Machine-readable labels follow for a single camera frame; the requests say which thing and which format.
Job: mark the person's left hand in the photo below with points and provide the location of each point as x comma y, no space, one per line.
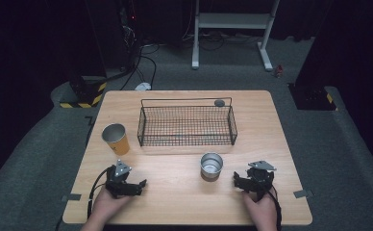
109,203

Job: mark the orange paper cup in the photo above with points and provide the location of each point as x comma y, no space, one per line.
119,144

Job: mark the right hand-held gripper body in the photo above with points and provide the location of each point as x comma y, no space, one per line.
260,179

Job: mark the small grey round disc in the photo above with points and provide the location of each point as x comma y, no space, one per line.
219,103

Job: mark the silver metal cup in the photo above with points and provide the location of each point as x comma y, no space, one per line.
211,166

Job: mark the white metal stand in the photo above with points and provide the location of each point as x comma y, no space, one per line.
232,20

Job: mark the small red object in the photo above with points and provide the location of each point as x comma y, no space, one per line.
278,71

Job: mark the grey tape piece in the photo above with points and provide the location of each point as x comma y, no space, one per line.
302,193
72,197

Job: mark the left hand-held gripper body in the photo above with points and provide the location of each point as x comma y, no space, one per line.
119,183

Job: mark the person's right hand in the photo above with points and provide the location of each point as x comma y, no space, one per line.
261,208

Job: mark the dark computer tower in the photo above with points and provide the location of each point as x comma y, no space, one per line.
128,32

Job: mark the white power adapter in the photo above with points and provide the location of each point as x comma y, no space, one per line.
143,86

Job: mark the black yellow striped stand base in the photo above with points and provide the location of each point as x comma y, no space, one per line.
312,97
85,93

